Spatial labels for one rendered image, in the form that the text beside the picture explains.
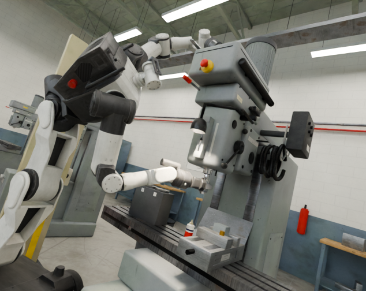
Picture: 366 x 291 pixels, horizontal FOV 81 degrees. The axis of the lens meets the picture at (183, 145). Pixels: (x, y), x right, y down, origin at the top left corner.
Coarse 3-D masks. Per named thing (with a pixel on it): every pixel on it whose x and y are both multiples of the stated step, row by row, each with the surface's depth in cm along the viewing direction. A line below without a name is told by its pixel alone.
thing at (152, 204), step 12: (144, 192) 131; (156, 192) 127; (168, 192) 130; (132, 204) 133; (144, 204) 129; (156, 204) 124; (168, 204) 129; (144, 216) 127; (156, 216) 122; (168, 216) 131
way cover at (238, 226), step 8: (208, 208) 146; (208, 216) 142; (216, 216) 139; (224, 216) 137; (232, 216) 135; (200, 224) 140; (208, 224) 138; (224, 224) 133; (232, 224) 131; (240, 224) 129; (248, 224) 127; (232, 232) 128; (240, 232) 126; (248, 232) 124; (240, 240) 122
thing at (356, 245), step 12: (120, 192) 704; (180, 204) 615; (324, 240) 348; (348, 240) 347; (360, 240) 336; (324, 252) 342; (360, 252) 318; (324, 264) 385; (336, 288) 335; (348, 288) 327; (360, 288) 328
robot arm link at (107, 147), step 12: (96, 144) 80; (108, 144) 78; (120, 144) 82; (96, 156) 79; (108, 156) 79; (96, 168) 80; (108, 168) 80; (96, 180) 79; (108, 180) 80; (120, 180) 82; (108, 192) 81
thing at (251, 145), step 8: (248, 128) 117; (248, 136) 117; (256, 136) 125; (248, 144) 118; (256, 144) 126; (248, 152) 119; (240, 160) 114; (248, 160) 120; (240, 168) 114; (248, 168) 122
